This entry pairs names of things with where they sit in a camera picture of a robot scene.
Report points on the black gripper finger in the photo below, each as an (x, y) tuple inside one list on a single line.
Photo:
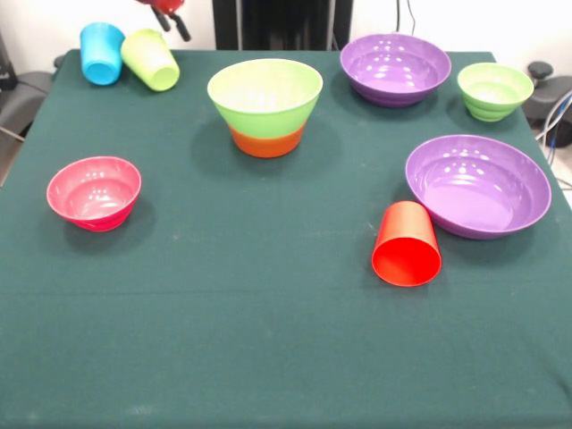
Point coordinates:
[(182, 27), (162, 20)]

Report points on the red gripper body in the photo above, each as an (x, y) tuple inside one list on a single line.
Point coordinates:
[(167, 4)]

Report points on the yellow-green cup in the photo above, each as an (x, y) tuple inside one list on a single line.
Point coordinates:
[(152, 62)]

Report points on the blue cup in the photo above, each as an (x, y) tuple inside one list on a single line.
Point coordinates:
[(100, 56)]

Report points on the large green bowl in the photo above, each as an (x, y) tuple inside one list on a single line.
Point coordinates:
[(263, 98)]

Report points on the orange bowl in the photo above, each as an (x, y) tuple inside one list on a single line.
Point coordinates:
[(268, 145)]

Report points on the pink bowl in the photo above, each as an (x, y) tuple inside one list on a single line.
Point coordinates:
[(94, 201)]

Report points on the red cup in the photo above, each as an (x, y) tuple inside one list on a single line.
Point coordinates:
[(406, 263)]

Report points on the black chair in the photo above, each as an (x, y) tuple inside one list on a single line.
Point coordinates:
[(552, 96), (22, 100)]

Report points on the purple bowl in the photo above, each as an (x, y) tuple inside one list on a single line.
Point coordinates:
[(478, 192), (393, 67)]

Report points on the small green bowl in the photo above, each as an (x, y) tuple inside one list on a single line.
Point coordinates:
[(493, 96)]

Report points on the dark green tablecloth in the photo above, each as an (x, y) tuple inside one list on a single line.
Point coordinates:
[(268, 335)]

